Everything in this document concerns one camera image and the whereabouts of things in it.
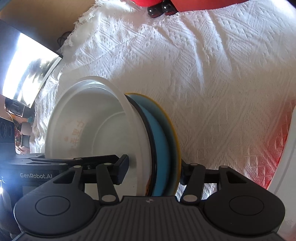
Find white plastic bowl red print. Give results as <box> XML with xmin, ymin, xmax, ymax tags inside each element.
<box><xmin>45</xmin><ymin>76</ymin><xmax>154</xmax><ymax>197</ymax></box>

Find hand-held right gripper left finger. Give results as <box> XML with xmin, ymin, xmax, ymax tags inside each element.
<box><xmin>53</xmin><ymin>154</ymin><xmax>129</xmax><ymax>206</ymax></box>

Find red printed box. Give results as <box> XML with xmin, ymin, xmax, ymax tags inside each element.
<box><xmin>171</xmin><ymin>0</ymin><xmax>255</xmax><ymax>12</ymax></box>

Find cluttered small desk things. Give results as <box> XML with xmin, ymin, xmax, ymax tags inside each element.
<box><xmin>5</xmin><ymin>97</ymin><xmax>35</xmax><ymax>154</ymax></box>

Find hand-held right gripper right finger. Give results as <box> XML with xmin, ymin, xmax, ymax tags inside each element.
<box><xmin>179</xmin><ymin>162</ymin><xmax>249</xmax><ymax>205</ymax></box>

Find yellow plate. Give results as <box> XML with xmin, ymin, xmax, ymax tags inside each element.
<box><xmin>127</xmin><ymin>93</ymin><xmax>182</xmax><ymax>193</ymax></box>

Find black speaker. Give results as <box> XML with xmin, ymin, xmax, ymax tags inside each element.
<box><xmin>0</xmin><ymin>117</ymin><xmax>16</xmax><ymax>143</ymax></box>

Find black monitor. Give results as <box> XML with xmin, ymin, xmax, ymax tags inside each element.
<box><xmin>0</xmin><ymin>20</ymin><xmax>63</xmax><ymax>109</ymax></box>

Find black cable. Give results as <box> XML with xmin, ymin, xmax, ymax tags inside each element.
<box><xmin>57</xmin><ymin>31</ymin><xmax>71</xmax><ymax>50</ymax></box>

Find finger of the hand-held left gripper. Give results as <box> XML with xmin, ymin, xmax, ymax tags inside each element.
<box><xmin>30</xmin><ymin>156</ymin><xmax>84</xmax><ymax>164</ymax></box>

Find white woven tablecloth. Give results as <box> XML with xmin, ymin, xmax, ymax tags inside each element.
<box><xmin>30</xmin><ymin>0</ymin><xmax>296</xmax><ymax>202</ymax></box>

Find white curved object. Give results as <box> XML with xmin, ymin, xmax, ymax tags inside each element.
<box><xmin>267</xmin><ymin>125</ymin><xmax>296</xmax><ymax>232</ymax></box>

